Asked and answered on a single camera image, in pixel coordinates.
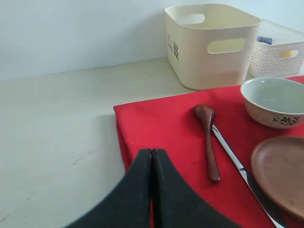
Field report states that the red tablecloth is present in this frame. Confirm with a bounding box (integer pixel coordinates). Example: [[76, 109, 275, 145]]
[[114, 86, 304, 228]]

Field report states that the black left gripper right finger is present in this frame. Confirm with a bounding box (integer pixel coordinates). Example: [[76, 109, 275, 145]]
[[151, 149, 239, 228]]

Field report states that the steel table knife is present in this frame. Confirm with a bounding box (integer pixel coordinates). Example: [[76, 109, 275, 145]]
[[212, 124, 287, 228]]

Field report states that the dark wooden spoon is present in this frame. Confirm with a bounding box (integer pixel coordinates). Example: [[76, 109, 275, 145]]
[[194, 104, 220, 182]]

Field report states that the cream plastic storage bin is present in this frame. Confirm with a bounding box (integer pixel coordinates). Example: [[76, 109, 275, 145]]
[[164, 4, 261, 90]]

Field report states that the brown wooden plate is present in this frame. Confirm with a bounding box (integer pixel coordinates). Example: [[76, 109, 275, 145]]
[[251, 136, 304, 219]]

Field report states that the blue white milk carton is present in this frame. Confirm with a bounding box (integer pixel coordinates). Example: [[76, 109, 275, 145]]
[[256, 36, 273, 45]]

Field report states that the white ceramic floral bowl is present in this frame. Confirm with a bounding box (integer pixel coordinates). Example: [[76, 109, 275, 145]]
[[240, 77, 304, 129]]

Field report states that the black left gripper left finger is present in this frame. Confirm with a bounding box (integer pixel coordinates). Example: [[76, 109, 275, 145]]
[[67, 149, 152, 228]]

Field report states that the white perforated plastic basket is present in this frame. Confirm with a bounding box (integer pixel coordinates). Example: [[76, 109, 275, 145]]
[[248, 20, 304, 77]]

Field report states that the yellow cheese wedge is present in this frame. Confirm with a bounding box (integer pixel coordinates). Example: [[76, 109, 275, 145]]
[[279, 50, 298, 59]]

